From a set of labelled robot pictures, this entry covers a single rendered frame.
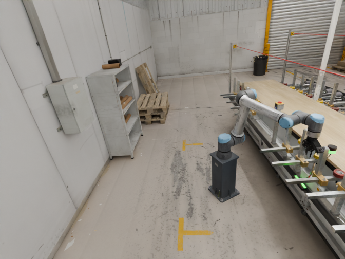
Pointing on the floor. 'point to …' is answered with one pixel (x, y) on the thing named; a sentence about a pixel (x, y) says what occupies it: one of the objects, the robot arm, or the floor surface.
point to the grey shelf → (112, 132)
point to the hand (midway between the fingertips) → (309, 158)
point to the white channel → (327, 48)
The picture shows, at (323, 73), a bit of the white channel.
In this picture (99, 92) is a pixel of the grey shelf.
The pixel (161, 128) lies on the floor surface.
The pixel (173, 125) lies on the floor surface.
